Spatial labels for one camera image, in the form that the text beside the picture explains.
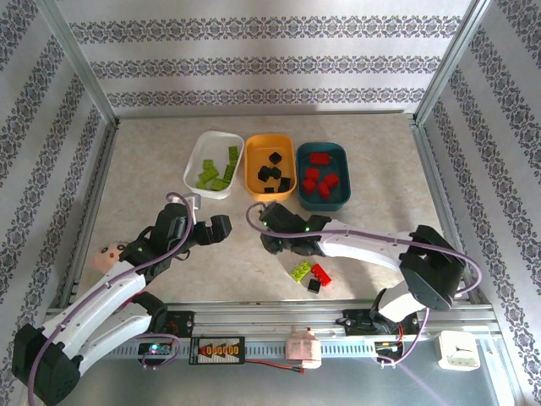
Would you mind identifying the white plastic container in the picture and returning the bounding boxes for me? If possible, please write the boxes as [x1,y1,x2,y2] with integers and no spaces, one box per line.
[182,129,245,200]

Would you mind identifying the pale pink plastic device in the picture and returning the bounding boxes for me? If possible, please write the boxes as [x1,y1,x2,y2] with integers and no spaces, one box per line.
[285,327,323,371]

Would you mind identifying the orange plastic container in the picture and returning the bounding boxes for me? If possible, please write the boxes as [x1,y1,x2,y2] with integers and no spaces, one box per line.
[243,133,297,202]

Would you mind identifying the pink doll toy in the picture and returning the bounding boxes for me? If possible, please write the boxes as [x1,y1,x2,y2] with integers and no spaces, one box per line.
[92,240,136,305]

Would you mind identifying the small board with LEDs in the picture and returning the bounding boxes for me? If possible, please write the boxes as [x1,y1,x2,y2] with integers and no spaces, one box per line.
[139,342,172,356]

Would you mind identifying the black power distribution board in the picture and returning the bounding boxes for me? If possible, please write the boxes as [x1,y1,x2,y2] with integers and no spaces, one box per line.
[189,336,247,367]

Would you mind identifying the red yellow wire bundle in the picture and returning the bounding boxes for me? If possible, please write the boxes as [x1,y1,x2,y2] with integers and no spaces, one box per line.
[374,327,409,354]

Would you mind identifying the teal plastic container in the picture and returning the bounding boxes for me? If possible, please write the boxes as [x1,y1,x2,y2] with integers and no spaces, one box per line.
[295,141,352,212]

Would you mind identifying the white power socket block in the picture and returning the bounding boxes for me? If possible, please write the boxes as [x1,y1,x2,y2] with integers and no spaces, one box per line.
[436,331,481,373]

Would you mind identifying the aluminium frame post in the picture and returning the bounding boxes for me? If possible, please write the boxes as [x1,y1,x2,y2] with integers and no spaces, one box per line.
[413,0,498,126]
[36,0,120,126]

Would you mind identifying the red black wire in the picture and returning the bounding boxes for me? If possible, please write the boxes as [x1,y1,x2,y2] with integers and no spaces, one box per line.
[244,359,306,376]

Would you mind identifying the aluminium rear frame bar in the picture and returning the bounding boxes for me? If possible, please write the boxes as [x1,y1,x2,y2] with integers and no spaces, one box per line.
[116,110,418,121]

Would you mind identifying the aluminium side rail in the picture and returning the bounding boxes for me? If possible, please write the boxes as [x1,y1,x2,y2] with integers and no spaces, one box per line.
[410,118,495,305]
[58,120,122,308]

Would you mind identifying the short purple cable loop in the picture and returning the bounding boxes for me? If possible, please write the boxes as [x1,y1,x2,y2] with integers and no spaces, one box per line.
[141,336,181,371]

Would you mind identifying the grey slotted cable duct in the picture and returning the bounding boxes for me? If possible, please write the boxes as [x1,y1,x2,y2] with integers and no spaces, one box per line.
[105,337,440,360]

